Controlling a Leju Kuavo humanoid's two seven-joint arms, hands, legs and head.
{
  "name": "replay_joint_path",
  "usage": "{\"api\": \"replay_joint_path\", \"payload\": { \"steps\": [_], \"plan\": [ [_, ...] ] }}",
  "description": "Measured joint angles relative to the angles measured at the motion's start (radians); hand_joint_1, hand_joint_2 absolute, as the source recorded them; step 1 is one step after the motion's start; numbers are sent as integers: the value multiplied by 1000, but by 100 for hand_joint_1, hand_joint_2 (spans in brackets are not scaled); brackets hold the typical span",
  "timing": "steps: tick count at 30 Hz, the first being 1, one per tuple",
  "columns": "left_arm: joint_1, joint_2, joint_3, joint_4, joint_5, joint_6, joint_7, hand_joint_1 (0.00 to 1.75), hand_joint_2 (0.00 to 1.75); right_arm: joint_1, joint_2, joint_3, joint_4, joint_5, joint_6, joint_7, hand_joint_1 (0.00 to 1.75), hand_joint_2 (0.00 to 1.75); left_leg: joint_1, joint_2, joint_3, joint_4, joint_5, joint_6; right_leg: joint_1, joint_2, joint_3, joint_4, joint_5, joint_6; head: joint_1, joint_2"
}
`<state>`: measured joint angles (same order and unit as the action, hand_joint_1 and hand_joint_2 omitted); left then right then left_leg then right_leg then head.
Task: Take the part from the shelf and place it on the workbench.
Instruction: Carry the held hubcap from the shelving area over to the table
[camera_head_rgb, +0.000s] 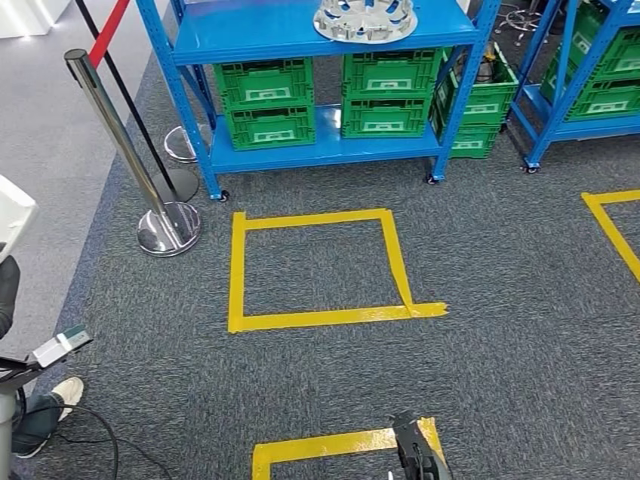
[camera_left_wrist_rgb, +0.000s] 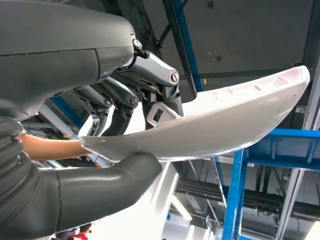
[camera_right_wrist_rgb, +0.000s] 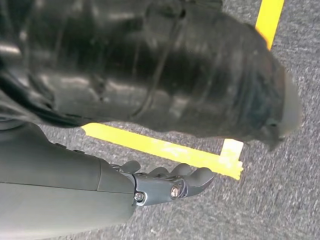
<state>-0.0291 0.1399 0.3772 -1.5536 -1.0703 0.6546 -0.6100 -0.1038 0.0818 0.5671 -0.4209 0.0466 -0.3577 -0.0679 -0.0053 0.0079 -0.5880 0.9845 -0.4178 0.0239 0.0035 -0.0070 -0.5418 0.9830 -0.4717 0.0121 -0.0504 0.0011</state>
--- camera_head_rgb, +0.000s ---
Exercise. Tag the blue metal shelf rack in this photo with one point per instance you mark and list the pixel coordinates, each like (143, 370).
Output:
(550, 126)
(300, 33)

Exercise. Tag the grey wheel hubcap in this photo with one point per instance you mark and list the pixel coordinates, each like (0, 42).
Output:
(365, 30)

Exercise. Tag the white curved panel part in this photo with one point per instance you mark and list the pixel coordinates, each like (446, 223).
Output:
(12, 215)

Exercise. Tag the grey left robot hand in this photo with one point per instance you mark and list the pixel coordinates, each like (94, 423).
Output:
(7, 291)

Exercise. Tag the black stanchion post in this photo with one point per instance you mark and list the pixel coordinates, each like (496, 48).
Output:
(180, 185)

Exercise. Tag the chrome chair base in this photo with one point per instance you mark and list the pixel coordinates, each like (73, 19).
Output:
(520, 16)

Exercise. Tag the green plastic crate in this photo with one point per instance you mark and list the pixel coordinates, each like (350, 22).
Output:
(470, 142)
(390, 73)
(600, 102)
(265, 79)
(385, 119)
(615, 53)
(490, 99)
(270, 126)

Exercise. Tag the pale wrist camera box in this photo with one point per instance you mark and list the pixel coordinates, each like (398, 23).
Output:
(60, 344)

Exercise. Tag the dark right robot hand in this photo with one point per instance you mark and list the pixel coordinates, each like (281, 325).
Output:
(417, 454)

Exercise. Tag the short red barrier belt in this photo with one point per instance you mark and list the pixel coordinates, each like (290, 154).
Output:
(110, 33)

